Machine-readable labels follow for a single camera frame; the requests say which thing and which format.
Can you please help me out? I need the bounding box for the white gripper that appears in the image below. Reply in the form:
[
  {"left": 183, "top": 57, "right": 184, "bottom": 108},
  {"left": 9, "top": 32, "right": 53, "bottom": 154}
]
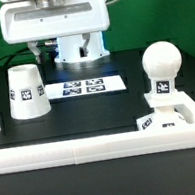
[{"left": 0, "top": 0, "right": 110, "bottom": 64}]

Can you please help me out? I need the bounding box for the white lamp shade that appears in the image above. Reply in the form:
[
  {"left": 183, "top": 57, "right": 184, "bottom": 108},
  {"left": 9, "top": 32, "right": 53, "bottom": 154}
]
[{"left": 8, "top": 64, "right": 51, "bottom": 120}]

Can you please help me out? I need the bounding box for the white lamp bulb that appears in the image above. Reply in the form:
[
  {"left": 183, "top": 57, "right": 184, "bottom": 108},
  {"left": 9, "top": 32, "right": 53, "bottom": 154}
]
[{"left": 142, "top": 41, "right": 182, "bottom": 100}]

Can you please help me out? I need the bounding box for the white lamp base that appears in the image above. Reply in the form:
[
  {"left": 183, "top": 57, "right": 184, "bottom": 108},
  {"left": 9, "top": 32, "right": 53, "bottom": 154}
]
[{"left": 136, "top": 91, "right": 187, "bottom": 131}]

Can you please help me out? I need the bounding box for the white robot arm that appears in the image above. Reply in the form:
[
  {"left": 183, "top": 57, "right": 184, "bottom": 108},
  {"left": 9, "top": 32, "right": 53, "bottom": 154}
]
[{"left": 0, "top": 0, "right": 110, "bottom": 68}]

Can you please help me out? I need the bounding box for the white marker sheet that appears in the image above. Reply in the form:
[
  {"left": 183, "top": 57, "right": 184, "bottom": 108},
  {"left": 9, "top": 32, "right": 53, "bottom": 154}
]
[{"left": 45, "top": 75, "right": 125, "bottom": 99}]

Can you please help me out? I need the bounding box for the black cable with connector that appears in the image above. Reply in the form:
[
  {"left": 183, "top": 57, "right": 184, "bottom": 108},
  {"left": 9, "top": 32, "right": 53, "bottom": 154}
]
[{"left": 0, "top": 39, "right": 61, "bottom": 68}]

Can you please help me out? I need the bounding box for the white foam wall frame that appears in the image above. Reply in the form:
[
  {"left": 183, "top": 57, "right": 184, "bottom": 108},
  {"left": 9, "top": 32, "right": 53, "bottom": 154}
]
[{"left": 0, "top": 92, "right": 195, "bottom": 174}]

